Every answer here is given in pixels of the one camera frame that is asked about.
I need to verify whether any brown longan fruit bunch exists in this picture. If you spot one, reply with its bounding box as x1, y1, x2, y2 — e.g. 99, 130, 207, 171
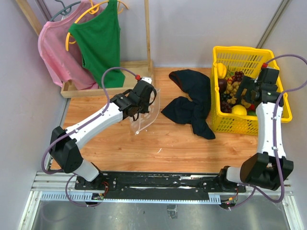
225, 81, 251, 109

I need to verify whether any clear zip top bag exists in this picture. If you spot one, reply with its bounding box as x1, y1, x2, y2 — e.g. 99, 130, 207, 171
129, 89, 160, 135

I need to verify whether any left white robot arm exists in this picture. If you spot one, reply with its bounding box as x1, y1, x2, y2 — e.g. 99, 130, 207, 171
49, 77, 157, 190

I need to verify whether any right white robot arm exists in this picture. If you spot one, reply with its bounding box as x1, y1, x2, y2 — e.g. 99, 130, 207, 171
217, 65, 294, 192

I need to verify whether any green tank top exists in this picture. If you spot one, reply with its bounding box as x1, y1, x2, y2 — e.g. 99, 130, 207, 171
69, 0, 125, 88

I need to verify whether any dark purple grape bunch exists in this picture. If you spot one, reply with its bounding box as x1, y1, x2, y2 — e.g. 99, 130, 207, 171
233, 71, 244, 83

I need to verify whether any yellow plastic basket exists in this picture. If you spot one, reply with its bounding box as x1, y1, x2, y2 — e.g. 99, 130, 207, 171
210, 46, 293, 136

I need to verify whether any wooden clothes rack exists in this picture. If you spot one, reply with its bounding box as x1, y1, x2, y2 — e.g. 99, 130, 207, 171
17, 0, 155, 98

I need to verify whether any black grape bunch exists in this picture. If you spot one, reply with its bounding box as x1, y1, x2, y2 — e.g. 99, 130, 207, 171
220, 93, 232, 101

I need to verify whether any green lime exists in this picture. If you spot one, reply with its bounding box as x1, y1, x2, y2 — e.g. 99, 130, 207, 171
247, 110, 257, 116

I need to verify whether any yellow lemon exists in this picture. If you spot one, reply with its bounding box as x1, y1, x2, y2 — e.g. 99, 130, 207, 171
231, 104, 247, 115

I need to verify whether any dark navy cloth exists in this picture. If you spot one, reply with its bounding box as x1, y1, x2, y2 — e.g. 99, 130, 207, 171
161, 69, 215, 140

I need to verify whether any pink shirt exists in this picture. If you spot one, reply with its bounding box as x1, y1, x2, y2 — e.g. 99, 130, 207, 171
38, 0, 99, 90

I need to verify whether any yellow clothes hanger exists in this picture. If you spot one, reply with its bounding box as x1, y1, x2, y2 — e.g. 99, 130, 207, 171
65, 0, 129, 52

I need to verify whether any grey clothes hanger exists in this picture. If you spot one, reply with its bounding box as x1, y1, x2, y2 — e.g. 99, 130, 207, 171
49, 0, 81, 22

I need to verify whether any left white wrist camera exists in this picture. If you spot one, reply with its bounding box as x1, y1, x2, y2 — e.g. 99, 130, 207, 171
141, 77, 153, 84

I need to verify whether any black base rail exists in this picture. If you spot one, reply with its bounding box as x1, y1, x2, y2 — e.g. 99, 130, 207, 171
74, 171, 246, 202

